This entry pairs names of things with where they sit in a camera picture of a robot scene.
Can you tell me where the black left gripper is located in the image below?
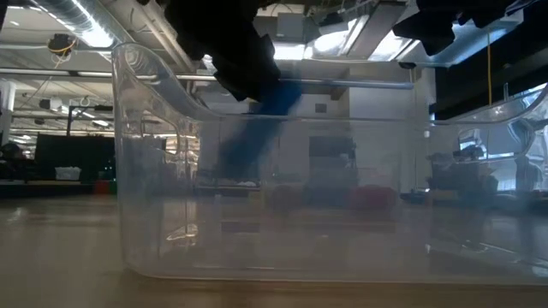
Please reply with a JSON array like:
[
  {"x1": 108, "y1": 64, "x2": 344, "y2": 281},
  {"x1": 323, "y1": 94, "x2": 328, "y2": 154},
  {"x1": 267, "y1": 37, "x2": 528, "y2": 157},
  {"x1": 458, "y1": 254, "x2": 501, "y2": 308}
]
[{"x1": 164, "y1": 0, "x2": 282, "y2": 104}]

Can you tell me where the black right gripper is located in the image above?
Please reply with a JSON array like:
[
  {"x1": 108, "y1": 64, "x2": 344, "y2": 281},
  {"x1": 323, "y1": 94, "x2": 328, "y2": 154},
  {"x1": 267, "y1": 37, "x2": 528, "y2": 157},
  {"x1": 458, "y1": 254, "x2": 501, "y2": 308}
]
[{"x1": 391, "y1": 8, "x2": 459, "y2": 56}]

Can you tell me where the blue block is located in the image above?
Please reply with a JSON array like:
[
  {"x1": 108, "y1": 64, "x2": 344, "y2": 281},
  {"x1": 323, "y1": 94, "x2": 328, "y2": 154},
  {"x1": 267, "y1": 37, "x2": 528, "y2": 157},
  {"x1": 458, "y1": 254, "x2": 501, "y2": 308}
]
[{"x1": 217, "y1": 79, "x2": 303, "y2": 179}]

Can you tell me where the grey horizontal pipe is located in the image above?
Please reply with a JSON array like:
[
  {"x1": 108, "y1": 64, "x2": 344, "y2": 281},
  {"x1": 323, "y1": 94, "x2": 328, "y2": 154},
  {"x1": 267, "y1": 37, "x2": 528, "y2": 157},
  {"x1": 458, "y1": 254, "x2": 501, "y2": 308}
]
[{"x1": 0, "y1": 67, "x2": 414, "y2": 91}]

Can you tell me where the black ceiling device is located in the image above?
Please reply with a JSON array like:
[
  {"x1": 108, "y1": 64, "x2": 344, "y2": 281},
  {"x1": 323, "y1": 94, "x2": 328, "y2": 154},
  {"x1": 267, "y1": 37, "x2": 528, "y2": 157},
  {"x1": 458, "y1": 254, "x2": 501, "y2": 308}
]
[{"x1": 46, "y1": 33, "x2": 78, "y2": 59}]

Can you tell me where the black panel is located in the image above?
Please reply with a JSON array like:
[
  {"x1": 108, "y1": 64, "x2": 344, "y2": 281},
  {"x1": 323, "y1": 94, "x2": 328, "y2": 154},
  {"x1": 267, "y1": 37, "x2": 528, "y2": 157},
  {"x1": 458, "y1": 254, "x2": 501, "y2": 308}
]
[{"x1": 33, "y1": 133, "x2": 116, "y2": 183}]

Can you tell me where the clear plastic bin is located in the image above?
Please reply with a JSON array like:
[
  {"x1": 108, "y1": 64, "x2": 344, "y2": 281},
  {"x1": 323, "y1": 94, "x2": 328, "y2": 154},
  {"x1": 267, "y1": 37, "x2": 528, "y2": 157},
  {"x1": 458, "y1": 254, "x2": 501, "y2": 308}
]
[{"x1": 111, "y1": 41, "x2": 548, "y2": 287}]

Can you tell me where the white box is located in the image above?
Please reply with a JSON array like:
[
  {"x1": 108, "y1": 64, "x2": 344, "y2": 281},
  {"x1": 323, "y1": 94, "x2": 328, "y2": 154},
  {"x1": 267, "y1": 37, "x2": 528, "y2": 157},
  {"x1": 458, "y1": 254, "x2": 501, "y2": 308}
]
[{"x1": 54, "y1": 165, "x2": 82, "y2": 181}]

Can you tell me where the silver rectangular duct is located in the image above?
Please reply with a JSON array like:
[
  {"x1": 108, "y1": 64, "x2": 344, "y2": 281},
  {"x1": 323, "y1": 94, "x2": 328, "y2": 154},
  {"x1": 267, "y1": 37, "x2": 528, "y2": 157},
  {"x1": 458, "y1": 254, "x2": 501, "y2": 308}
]
[{"x1": 303, "y1": 0, "x2": 455, "y2": 65}]

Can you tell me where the yellow hanging cable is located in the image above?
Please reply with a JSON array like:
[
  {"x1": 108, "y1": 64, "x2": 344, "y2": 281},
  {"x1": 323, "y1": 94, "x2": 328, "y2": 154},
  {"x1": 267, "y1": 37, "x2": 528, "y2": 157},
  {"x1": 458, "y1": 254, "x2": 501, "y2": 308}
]
[{"x1": 486, "y1": 33, "x2": 493, "y2": 106}]

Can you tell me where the silver round ventilation duct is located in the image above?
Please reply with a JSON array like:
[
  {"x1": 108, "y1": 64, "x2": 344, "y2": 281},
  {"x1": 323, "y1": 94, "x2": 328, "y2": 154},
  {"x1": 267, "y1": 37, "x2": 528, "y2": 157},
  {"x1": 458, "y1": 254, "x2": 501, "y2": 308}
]
[{"x1": 25, "y1": 0, "x2": 134, "y2": 50}]

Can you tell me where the black aluminium table frame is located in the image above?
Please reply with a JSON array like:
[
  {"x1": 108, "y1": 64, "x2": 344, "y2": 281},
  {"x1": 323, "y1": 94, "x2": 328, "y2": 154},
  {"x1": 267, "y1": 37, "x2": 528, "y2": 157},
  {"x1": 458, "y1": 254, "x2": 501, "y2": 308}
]
[{"x1": 0, "y1": 181, "x2": 116, "y2": 198}]

